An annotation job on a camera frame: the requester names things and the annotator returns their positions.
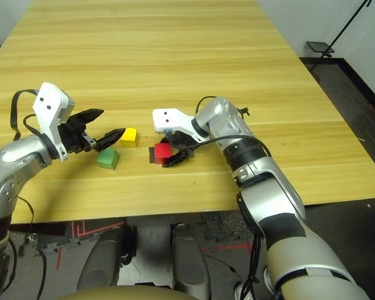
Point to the red block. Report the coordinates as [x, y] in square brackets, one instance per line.
[162, 151]

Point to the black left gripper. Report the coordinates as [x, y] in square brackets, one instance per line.
[73, 136]

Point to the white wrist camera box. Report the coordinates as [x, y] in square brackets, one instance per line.
[48, 103]
[170, 120]

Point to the grey right robot leg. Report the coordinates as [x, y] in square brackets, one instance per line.
[190, 265]

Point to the red angled floor tape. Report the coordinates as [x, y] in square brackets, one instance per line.
[81, 229]

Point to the grey robot leg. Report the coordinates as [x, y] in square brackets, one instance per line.
[100, 262]
[190, 265]

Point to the beige robot torso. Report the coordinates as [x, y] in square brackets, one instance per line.
[128, 294]

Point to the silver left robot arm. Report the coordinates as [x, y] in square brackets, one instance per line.
[15, 159]

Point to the grey left robot leg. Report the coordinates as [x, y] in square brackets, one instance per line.
[100, 262]

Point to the black floor stand pole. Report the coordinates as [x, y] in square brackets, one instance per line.
[350, 22]

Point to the yellow block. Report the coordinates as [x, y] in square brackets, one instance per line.
[129, 137]

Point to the black stand tray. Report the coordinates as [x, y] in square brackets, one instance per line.
[320, 46]

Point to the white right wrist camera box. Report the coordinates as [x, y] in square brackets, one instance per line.
[170, 120]

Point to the short red floor tape strip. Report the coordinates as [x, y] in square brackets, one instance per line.
[59, 257]

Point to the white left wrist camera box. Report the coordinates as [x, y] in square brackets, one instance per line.
[48, 103]

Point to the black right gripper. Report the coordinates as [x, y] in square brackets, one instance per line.
[181, 139]

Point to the green block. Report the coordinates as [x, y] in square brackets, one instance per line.
[107, 157]

